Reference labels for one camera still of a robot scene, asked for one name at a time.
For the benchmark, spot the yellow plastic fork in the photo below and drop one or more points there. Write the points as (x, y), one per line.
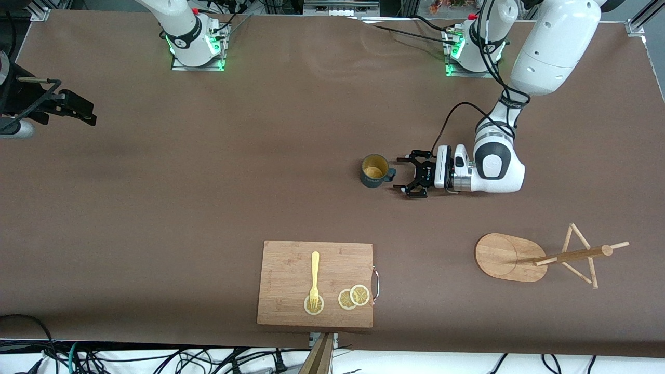
(315, 270)

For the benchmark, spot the grey power strip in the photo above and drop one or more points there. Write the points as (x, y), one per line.
(340, 7)

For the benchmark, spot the wooden mug rack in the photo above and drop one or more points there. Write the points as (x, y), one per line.
(501, 257)

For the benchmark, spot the lemon slice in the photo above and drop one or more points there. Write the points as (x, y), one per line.
(307, 307)
(360, 295)
(344, 300)

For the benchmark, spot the aluminium frame profile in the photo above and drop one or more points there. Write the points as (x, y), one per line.
(40, 9)
(644, 18)

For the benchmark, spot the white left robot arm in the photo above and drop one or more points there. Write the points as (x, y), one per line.
(556, 47)

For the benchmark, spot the teal mug yellow inside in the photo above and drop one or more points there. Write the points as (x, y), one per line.
(370, 179)

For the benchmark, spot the wooden post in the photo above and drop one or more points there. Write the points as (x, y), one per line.
(318, 358)

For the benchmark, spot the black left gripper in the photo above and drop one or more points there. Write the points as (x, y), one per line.
(428, 174)

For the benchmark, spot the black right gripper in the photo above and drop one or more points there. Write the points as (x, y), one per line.
(21, 97)

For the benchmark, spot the brown table mat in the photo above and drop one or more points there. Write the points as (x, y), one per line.
(208, 182)

